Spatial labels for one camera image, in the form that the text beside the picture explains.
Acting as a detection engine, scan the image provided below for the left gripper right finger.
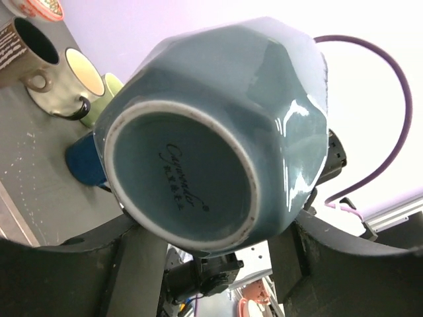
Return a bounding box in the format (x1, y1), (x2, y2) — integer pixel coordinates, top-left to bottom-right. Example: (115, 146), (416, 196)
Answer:
(268, 217), (422, 316)

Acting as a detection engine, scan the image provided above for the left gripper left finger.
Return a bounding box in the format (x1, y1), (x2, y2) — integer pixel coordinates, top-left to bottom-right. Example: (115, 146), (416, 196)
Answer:
(1, 215), (165, 316)

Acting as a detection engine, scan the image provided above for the dark blue mug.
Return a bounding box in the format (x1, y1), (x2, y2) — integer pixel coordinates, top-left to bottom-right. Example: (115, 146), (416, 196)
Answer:
(65, 131), (112, 193)

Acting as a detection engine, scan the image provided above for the grey-blue faceted mug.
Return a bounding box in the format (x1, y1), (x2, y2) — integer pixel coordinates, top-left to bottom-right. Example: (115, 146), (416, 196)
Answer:
(93, 17), (328, 258)

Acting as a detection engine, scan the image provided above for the cream mug black handle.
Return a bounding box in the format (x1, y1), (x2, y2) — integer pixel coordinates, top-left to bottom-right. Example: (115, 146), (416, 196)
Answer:
(27, 48), (105, 120)

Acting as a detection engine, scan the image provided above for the brown striped mug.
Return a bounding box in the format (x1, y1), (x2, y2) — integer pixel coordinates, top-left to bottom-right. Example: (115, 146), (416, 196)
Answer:
(1, 17), (59, 92)

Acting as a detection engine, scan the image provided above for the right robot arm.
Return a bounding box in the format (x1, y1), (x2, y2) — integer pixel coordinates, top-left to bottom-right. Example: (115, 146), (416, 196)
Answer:
(156, 246), (272, 316)

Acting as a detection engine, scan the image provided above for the light green mug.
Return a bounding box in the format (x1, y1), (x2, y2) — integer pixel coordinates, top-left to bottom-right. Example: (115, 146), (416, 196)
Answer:
(80, 73), (124, 128)

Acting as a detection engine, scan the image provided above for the pink patterned bowl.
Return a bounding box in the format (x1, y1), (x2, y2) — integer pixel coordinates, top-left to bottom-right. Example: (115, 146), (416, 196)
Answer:
(1, 0), (64, 22)

